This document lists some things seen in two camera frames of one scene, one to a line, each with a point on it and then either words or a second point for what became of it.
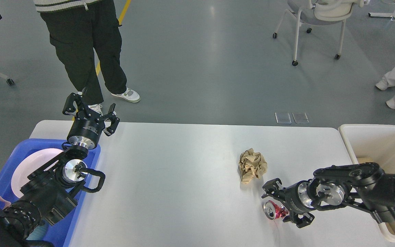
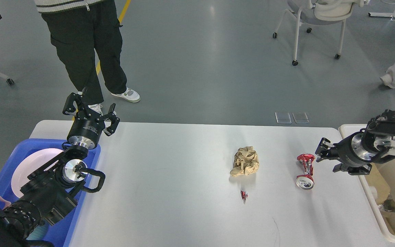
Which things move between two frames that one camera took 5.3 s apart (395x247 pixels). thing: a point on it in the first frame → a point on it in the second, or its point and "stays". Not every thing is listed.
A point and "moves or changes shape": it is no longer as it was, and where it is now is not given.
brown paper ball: (252, 165) moves or changes shape
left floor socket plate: (284, 118) stays
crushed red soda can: (272, 211) → (306, 181)
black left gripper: (87, 127) stays
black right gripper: (297, 198) → (351, 150)
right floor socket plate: (300, 117) stays
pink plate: (28, 162) stays
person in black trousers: (77, 27) stays
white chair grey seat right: (311, 13) stays
